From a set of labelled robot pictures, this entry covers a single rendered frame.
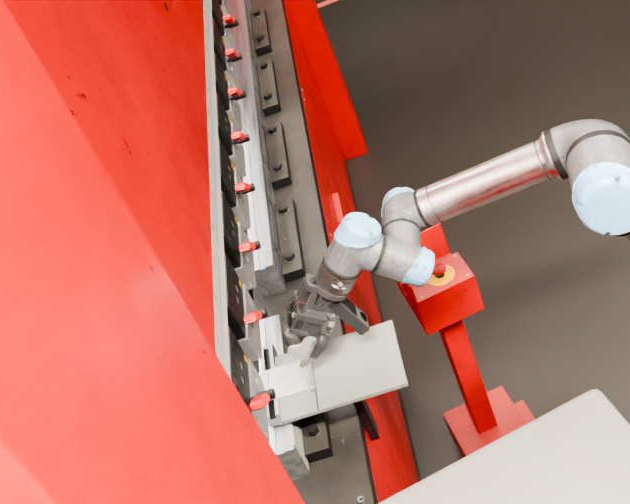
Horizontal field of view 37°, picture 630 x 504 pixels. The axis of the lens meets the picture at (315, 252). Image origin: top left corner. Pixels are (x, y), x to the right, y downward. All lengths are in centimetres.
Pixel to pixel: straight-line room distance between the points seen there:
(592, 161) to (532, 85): 270
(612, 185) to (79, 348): 126
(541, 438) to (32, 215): 30
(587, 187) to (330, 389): 66
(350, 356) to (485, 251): 167
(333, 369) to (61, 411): 155
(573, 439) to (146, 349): 24
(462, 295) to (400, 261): 66
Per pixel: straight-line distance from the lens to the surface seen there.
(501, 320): 331
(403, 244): 176
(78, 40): 139
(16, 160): 47
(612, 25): 463
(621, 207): 165
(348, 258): 173
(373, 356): 195
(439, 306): 237
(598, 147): 168
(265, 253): 235
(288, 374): 199
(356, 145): 421
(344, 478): 195
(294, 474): 197
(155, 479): 51
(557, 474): 55
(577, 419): 57
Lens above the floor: 240
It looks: 39 degrees down
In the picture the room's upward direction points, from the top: 24 degrees counter-clockwise
